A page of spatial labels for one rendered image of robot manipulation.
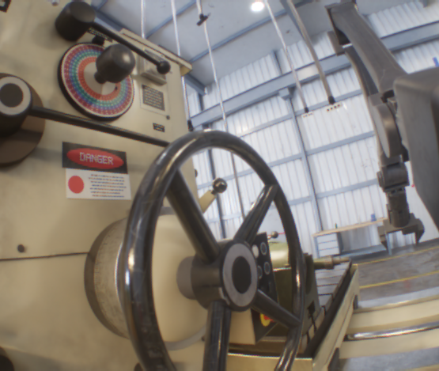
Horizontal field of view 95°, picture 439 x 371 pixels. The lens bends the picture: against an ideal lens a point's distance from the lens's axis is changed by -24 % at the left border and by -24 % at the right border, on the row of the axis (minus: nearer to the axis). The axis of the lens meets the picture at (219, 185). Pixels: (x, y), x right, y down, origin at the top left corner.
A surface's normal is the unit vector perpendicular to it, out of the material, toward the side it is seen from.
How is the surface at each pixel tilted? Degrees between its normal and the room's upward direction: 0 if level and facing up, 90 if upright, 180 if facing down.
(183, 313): 96
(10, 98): 90
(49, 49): 90
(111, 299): 95
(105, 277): 80
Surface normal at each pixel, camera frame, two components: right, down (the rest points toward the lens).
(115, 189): 0.81, -0.25
